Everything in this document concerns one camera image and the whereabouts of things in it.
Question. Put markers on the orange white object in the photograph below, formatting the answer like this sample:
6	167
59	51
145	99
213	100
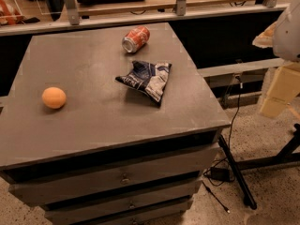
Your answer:
9	15

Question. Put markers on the orange fruit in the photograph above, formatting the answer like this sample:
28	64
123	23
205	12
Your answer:
54	97

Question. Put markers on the black metal stand leg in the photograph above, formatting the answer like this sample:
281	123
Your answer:
286	155

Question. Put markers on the grey drawer cabinet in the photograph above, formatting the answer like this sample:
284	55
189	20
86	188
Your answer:
110	155

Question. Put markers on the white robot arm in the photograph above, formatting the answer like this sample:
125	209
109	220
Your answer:
283	36

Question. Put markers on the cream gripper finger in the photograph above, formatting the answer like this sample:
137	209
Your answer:
284	87
265	38

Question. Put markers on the metal railing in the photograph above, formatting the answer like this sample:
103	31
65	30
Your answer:
76	16

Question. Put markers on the black power adapter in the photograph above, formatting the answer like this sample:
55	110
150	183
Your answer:
220	174

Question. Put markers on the red soda can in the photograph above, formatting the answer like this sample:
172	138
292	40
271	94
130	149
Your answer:
135	39

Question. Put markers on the blue chip bag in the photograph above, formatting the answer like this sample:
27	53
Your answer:
148	78

